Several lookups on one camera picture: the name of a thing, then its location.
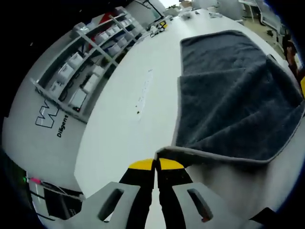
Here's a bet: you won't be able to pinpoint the grey plush towel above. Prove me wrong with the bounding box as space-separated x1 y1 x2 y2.
154 30 305 169

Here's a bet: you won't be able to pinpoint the black equipment cabinet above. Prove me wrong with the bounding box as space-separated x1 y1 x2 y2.
42 183 83 220

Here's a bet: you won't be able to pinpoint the white table socket strip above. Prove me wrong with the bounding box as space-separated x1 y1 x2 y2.
135 69 154 123

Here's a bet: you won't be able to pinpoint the row of white storage bins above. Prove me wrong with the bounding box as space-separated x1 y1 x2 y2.
49 11 138 110

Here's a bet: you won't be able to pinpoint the yellow and black tools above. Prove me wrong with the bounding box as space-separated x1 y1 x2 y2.
149 20 168 38

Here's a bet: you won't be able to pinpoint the grey metal shelf rack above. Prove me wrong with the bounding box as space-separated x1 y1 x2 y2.
30 6 145 125

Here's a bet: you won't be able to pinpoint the white cable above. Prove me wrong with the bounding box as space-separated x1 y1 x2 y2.
41 182 85 200

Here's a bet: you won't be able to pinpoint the wall logo lettering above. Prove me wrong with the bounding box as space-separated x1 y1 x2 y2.
35 100 70 138

